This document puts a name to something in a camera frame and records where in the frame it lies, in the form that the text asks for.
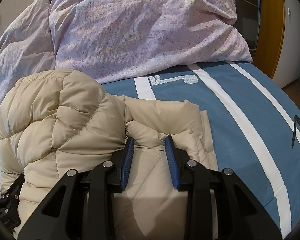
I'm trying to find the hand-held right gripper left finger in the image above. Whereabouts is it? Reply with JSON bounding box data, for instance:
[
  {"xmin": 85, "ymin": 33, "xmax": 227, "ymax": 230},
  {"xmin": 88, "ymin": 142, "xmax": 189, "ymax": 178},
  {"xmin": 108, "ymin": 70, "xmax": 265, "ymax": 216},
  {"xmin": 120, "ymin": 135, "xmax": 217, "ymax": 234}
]
[{"xmin": 17, "ymin": 137, "xmax": 135, "ymax": 240}]

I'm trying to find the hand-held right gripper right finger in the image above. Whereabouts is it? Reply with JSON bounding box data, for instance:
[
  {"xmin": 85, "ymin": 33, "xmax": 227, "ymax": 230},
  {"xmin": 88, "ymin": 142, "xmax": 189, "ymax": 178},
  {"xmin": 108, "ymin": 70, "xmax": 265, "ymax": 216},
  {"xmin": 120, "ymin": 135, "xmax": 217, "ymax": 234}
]
[{"xmin": 164, "ymin": 135, "xmax": 283, "ymax": 240}]

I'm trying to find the beige puffer jacket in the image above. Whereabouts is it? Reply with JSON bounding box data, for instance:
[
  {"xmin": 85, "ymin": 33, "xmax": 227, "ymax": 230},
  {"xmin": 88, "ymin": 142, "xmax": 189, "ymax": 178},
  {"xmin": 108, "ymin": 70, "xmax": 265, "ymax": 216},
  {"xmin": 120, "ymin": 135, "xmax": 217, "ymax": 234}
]
[{"xmin": 0, "ymin": 69, "xmax": 219, "ymax": 240}]

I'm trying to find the blue and white bed sheet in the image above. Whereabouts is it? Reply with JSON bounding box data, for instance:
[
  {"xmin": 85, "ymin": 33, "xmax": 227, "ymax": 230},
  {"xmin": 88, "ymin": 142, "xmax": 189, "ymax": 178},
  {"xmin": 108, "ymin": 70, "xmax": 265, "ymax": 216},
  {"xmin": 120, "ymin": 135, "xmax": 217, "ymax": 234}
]
[{"xmin": 0, "ymin": 60, "xmax": 300, "ymax": 234}]

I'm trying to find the lilac floral duvet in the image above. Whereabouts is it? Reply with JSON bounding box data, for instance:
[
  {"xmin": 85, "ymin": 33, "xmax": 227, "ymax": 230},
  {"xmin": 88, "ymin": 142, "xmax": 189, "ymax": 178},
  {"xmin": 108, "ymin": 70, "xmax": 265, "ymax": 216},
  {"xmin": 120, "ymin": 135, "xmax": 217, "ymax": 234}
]
[{"xmin": 0, "ymin": 0, "xmax": 253, "ymax": 135}]

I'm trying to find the dark wardrobe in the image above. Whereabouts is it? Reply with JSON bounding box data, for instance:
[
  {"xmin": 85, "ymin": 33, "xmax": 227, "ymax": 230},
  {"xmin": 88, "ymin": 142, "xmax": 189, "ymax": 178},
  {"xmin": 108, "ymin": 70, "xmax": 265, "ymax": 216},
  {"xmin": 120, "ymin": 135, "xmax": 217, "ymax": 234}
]
[{"xmin": 234, "ymin": 0, "xmax": 262, "ymax": 58}]

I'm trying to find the white door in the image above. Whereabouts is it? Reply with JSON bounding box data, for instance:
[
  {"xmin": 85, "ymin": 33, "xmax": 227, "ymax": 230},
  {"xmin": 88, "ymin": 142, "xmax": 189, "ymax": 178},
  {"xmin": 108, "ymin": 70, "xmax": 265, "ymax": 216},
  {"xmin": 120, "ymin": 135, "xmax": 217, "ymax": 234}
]
[{"xmin": 272, "ymin": 0, "xmax": 300, "ymax": 88}]

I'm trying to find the wooden door frame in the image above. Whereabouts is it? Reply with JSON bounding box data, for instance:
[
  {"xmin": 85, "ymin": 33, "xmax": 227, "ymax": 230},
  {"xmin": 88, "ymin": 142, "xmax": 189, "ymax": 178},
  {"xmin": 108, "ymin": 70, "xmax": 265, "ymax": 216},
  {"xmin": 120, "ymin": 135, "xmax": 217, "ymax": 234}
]
[{"xmin": 252, "ymin": 0, "xmax": 285, "ymax": 80}]

